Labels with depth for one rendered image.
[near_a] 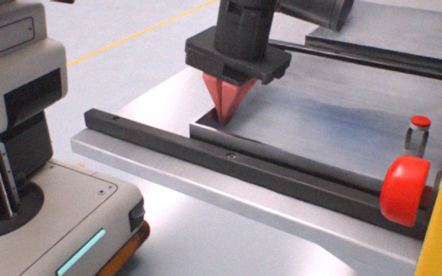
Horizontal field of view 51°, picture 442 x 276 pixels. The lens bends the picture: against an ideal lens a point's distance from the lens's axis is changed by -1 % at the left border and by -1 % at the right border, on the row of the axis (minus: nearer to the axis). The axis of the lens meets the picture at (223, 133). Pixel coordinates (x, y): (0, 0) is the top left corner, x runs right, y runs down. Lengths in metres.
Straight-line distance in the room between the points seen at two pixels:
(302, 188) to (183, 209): 1.39
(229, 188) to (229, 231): 1.26
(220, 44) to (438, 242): 0.31
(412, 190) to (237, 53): 0.27
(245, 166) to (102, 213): 0.98
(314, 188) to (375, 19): 0.62
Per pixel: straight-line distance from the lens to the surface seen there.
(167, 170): 0.49
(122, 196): 1.47
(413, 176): 0.28
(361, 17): 1.02
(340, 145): 0.54
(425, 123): 0.52
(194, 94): 0.65
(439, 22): 1.00
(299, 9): 0.44
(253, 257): 1.63
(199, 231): 1.72
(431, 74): 0.73
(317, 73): 0.70
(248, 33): 0.47
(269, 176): 0.46
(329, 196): 0.44
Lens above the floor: 1.16
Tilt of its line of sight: 30 degrees down
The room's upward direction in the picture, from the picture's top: straight up
